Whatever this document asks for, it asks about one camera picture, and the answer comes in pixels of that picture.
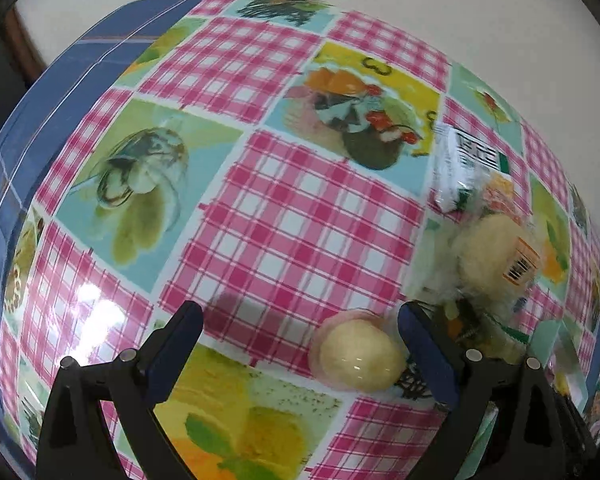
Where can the large steamed cake packet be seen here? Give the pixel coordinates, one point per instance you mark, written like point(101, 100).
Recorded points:
point(490, 261)

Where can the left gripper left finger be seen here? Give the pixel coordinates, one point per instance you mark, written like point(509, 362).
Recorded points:
point(163, 355)

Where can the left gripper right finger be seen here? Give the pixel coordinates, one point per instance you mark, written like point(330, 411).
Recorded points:
point(440, 360)

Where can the small round cake packet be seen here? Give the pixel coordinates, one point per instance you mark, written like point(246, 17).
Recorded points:
point(351, 351)

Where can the mint green white tray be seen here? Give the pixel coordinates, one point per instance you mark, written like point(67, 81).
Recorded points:
point(519, 436)

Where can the pink plaid fruit tablecloth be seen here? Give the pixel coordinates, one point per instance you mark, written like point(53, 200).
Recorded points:
point(271, 159)

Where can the brown wooden trim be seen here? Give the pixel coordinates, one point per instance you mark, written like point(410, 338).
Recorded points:
point(20, 46)

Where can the blue checked under cloth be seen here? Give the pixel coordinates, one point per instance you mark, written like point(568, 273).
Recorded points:
point(41, 123)

